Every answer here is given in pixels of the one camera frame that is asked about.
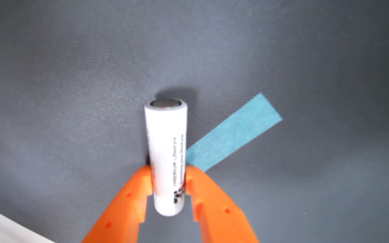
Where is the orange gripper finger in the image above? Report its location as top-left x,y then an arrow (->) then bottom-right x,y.
81,165 -> 153,243
184,165 -> 259,243

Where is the blue tape piece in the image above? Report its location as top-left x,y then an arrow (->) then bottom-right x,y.
185,93 -> 283,173

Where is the white cylindrical battery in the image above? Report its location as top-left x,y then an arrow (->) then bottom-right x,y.
144,98 -> 188,216

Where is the grey fabric mat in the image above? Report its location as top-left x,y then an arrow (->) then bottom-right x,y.
0,0 -> 389,243

